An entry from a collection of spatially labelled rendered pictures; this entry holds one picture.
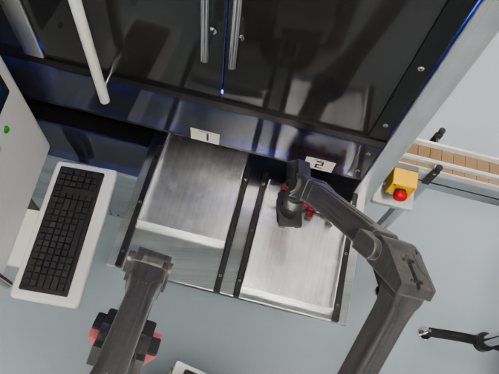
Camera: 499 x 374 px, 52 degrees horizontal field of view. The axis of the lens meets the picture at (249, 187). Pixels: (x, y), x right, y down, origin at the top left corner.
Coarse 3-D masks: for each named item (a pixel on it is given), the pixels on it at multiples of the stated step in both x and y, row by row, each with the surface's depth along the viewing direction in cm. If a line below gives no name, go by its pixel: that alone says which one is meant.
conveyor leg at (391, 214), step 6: (414, 192) 179; (420, 192) 178; (414, 198) 183; (390, 210) 199; (396, 210) 195; (384, 216) 206; (390, 216) 201; (396, 216) 199; (378, 222) 213; (384, 222) 207; (390, 222) 205
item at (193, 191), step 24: (168, 144) 161; (192, 144) 162; (168, 168) 158; (192, 168) 158; (216, 168) 159; (240, 168) 160; (168, 192) 154; (192, 192) 155; (216, 192) 156; (144, 216) 151; (168, 216) 151; (192, 216) 152; (216, 216) 153; (216, 240) 147
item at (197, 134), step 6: (192, 132) 147; (198, 132) 146; (204, 132) 146; (210, 132) 145; (192, 138) 150; (198, 138) 150; (204, 138) 149; (210, 138) 148; (216, 138) 147; (216, 144) 150
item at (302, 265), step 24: (264, 216) 154; (264, 240) 151; (288, 240) 151; (312, 240) 152; (336, 240) 153; (264, 264) 148; (288, 264) 148; (312, 264) 149; (336, 264) 150; (264, 288) 145; (288, 288) 145; (312, 288) 146; (336, 288) 143
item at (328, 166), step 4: (308, 160) 146; (312, 160) 146; (316, 160) 145; (320, 160) 145; (324, 160) 144; (312, 164) 148; (320, 164) 147; (324, 164) 146; (328, 164) 146; (332, 164) 145; (316, 168) 150; (320, 168) 149; (324, 168) 148; (328, 168) 148; (332, 168) 147
